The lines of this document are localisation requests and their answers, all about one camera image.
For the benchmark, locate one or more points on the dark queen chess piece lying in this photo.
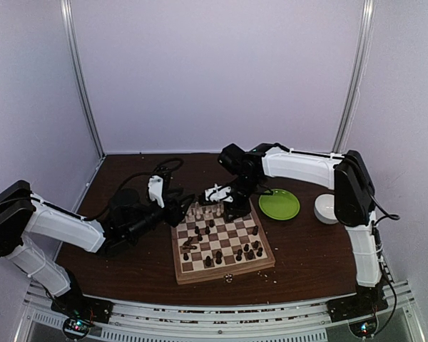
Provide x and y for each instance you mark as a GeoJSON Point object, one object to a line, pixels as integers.
{"type": "Point", "coordinates": [188, 244]}

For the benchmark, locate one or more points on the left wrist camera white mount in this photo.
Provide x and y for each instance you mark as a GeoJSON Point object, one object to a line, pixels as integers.
{"type": "Point", "coordinates": [155, 190]}

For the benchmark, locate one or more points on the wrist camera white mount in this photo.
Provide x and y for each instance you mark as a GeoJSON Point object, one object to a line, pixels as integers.
{"type": "Point", "coordinates": [155, 190]}
{"type": "Point", "coordinates": [216, 194]}

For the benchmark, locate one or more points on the white bowl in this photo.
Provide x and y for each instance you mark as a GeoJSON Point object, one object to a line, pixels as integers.
{"type": "Point", "coordinates": [324, 209]}

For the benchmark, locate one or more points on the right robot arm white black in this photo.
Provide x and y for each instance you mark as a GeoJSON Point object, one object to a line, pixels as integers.
{"type": "Point", "coordinates": [345, 174]}

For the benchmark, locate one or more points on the front aluminium rail base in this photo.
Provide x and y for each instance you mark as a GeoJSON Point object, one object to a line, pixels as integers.
{"type": "Point", "coordinates": [293, 321]}

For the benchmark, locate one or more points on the left aluminium frame post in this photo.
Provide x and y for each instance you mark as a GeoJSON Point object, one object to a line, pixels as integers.
{"type": "Point", "coordinates": [68, 22]}

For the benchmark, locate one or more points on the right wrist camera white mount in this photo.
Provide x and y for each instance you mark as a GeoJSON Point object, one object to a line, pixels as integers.
{"type": "Point", "coordinates": [216, 194]}

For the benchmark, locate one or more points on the wooden chess board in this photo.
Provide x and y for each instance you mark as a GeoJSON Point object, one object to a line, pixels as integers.
{"type": "Point", "coordinates": [198, 265]}

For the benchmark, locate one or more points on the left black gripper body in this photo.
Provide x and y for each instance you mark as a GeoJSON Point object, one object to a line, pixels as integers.
{"type": "Point", "coordinates": [173, 217]}

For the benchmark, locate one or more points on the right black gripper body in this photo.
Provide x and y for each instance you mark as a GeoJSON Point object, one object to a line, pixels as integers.
{"type": "Point", "coordinates": [245, 184]}

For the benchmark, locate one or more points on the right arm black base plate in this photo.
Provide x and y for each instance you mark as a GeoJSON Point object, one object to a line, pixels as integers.
{"type": "Point", "coordinates": [350, 307]}

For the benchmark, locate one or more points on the aluminium frame post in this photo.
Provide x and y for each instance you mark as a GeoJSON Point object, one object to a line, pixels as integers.
{"type": "Point", "coordinates": [358, 70]}
{"type": "Point", "coordinates": [68, 22]}

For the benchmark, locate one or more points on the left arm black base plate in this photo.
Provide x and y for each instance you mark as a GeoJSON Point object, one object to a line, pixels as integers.
{"type": "Point", "coordinates": [89, 309]}

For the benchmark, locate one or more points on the white chess pieces row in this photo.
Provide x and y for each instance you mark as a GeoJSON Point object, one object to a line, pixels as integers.
{"type": "Point", "coordinates": [198, 212]}

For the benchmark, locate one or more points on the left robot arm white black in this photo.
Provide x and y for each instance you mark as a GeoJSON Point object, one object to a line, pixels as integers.
{"type": "Point", "coordinates": [23, 212]}

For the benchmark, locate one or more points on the green plate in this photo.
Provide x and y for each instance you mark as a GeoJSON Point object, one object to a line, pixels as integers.
{"type": "Point", "coordinates": [281, 205]}

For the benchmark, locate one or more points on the right aluminium frame post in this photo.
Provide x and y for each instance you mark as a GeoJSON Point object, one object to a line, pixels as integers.
{"type": "Point", "coordinates": [358, 70]}

